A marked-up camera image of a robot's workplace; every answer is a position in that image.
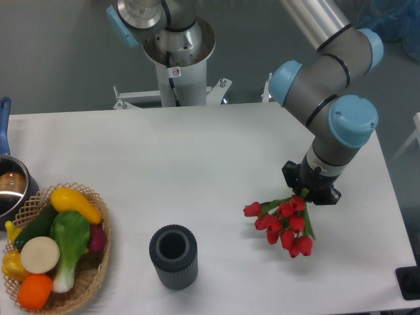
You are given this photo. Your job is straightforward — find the orange fruit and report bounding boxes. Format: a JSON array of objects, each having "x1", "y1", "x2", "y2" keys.
[{"x1": 17, "y1": 274, "x2": 53, "y2": 311}]

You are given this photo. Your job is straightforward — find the round white radish slice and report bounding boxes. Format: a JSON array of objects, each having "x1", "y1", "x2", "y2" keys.
[{"x1": 20, "y1": 236, "x2": 60, "y2": 274}]

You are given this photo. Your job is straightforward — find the blue handled saucepan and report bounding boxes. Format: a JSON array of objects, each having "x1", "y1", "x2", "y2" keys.
[{"x1": 1, "y1": 96, "x2": 39, "y2": 232}]

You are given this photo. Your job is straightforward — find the yellow banana tip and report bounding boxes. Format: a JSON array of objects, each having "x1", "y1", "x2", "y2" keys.
[{"x1": 5, "y1": 220, "x2": 22, "y2": 243}]

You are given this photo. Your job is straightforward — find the yellow bell pepper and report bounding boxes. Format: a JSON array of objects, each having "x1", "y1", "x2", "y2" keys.
[{"x1": 1, "y1": 250, "x2": 30, "y2": 282}]

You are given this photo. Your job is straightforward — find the dark grey ribbed vase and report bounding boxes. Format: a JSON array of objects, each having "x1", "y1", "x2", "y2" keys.
[{"x1": 149, "y1": 224, "x2": 198, "y2": 291}]

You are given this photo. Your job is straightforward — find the black device at edge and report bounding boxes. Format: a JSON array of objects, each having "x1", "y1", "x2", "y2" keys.
[{"x1": 395, "y1": 266, "x2": 419, "y2": 301}]

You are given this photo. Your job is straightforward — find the dark green cucumber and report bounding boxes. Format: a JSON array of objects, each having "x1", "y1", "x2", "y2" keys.
[{"x1": 14, "y1": 203, "x2": 58, "y2": 250}]

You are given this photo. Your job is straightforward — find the black cable on pedestal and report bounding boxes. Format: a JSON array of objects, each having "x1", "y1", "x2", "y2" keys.
[{"x1": 165, "y1": 51, "x2": 181, "y2": 108}]

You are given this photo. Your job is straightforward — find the woven wicker basket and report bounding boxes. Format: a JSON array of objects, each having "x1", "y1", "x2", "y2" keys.
[{"x1": 3, "y1": 183, "x2": 112, "y2": 314}]

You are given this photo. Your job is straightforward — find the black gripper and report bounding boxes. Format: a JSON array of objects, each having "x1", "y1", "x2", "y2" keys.
[{"x1": 282, "y1": 161, "x2": 341, "y2": 205}]

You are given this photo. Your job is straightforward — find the yellow squash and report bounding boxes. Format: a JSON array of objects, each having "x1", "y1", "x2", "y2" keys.
[{"x1": 50, "y1": 187, "x2": 102, "y2": 224}]

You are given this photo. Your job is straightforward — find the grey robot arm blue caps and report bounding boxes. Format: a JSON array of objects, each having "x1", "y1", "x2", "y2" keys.
[{"x1": 106, "y1": 1, "x2": 384, "y2": 205}]

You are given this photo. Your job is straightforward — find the red tulip bouquet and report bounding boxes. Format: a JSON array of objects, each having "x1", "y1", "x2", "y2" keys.
[{"x1": 243, "y1": 189, "x2": 315, "y2": 258}]

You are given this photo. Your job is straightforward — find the purple red onion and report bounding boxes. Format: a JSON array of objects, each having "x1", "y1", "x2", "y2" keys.
[{"x1": 87, "y1": 225, "x2": 107, "y2": 253}]

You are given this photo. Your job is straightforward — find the white furniture piece at right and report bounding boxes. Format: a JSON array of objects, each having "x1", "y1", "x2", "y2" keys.
[{"x1": 392, "y1": 112, "x2": 420, "y2": 161}]

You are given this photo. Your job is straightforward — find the green bok choy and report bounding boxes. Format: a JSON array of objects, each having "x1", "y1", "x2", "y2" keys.
[{"x1": 50, "y1": 210, "x2": 90, "y2": 293}]

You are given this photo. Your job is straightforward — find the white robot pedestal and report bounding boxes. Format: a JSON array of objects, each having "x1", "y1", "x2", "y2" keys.
[{"x1": 112, "y1": 62, "x2": 274, "y2": 110}]

